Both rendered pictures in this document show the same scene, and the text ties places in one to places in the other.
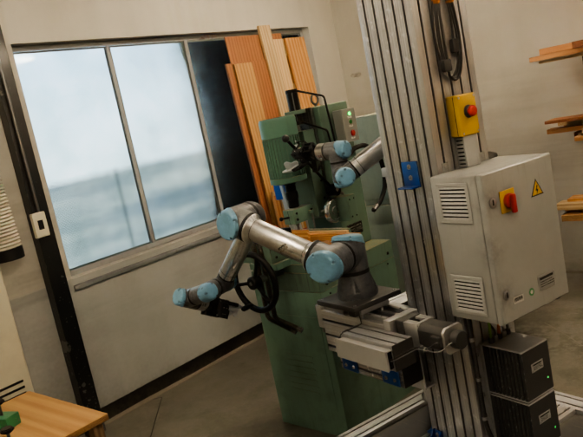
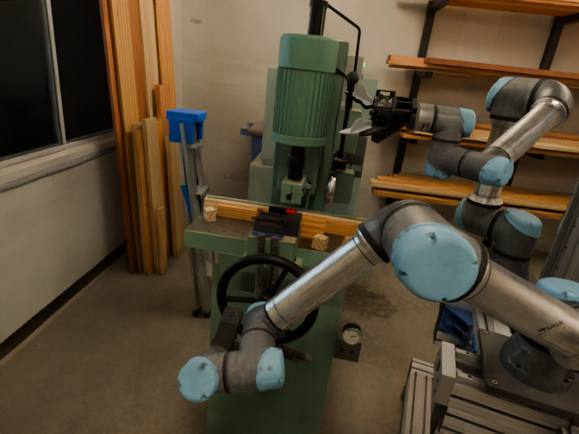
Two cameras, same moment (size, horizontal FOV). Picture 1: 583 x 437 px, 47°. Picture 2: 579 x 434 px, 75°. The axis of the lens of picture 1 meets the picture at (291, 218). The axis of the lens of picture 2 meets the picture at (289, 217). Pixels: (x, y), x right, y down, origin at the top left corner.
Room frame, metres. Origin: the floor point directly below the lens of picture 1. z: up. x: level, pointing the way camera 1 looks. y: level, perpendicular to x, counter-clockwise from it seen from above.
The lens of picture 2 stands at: (2.19, 0.75, 1.41)
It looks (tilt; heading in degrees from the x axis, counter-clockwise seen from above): 21 degrees down; 321
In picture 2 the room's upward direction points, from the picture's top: 6 degrees clockwise
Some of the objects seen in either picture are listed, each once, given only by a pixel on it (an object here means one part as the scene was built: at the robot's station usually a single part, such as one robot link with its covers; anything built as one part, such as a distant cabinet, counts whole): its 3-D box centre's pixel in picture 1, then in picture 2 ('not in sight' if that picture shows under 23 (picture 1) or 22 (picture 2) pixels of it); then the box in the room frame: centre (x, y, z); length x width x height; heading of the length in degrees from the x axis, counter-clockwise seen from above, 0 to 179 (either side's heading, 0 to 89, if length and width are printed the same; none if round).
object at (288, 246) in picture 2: (270, 251); (274, 244); (3.02, 0.12, 0.92); 0.15 x 0.13 x 0.09; 45
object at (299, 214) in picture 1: (299, 215); (294, 189); (3.15, -0.04, 1.03); 0.14 x 0.07 x 0.09; 135
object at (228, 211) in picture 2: (308, 238); (304, 223); (3.10, -0.06, 0.92); 0.62 x 0.02 x 0.04; 45
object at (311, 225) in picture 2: (292, 238); (293, 224); (3.08, 0.01, 0.94); 0.21 x 0.01 x 0.08; 45
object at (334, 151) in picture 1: (337, 151); (451, 122); (2.77, -0.24, 1.32); 0.11 x 0.08 x 0.09; 45
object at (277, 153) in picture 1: (283, 150); (303, 92); (3.14, -0.02, 1.35); 0.18 x 0.18 x 0.31
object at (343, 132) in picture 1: (345, 125); (351, 79); (3.27, -0.35, 1.40); 0.10 x 0.06 x 0.16; 135
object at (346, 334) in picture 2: not in sight; (351, 335); (2.81, -0.06, 0.65); 0.06 x 0.04 x 0.08; 45
